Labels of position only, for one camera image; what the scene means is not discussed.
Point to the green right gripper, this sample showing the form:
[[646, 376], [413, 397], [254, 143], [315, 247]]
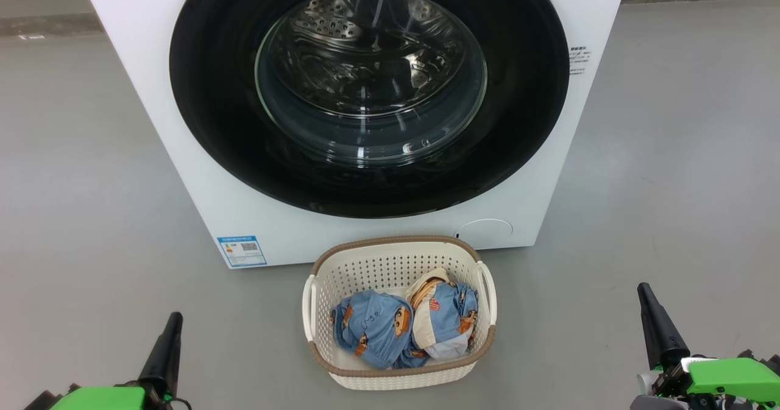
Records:
[[731, 379]]

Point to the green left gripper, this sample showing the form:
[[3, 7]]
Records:
[[103, 399]]

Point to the blue car-print garment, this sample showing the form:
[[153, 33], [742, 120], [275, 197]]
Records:
[[372, 325]]

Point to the blue garment with cream lining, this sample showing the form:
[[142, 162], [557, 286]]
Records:
[[445, 318]]

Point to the black round glass washer door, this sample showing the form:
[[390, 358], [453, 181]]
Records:
[[213, 93]]

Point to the white front-load washing machine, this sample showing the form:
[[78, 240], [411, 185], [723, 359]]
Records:
[[274, 239]]

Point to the stainless steel washing machine drum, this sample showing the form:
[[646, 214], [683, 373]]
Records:
[[341, 26]]

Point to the blue energy label sticker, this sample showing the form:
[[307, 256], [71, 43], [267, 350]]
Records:
[[242, 251]]

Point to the round white filter cover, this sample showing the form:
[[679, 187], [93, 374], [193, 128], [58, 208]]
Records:
[[487, 234]]

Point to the cream perforated laundry basket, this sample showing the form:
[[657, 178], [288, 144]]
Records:
[[378, 264]]

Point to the black text instruction sticker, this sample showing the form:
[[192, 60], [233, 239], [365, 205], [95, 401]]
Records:
[[579, 61]]

